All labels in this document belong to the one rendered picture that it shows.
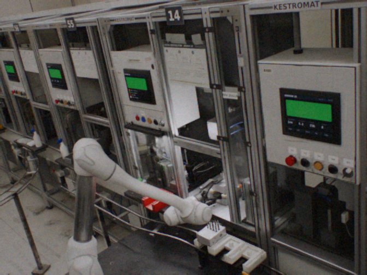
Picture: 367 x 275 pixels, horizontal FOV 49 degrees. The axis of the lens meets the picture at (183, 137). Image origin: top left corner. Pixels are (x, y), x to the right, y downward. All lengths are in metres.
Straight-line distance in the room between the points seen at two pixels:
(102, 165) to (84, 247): 0.53
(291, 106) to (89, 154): 0.92
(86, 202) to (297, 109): 1.16
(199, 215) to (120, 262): 0.70
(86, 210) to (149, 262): 0.53
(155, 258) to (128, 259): 0.16
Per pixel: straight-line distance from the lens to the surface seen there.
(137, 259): 2.50
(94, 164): 1.91
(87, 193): 2.14
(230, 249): 2.14
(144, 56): 2.26
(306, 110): 1.61
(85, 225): 2.21
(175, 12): 2.00
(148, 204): 2.52
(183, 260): 2.41
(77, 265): 2.13
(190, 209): 2.02
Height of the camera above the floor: 2.15
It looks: 21 degrees down
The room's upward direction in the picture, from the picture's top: 10 degrees counter-clockwise
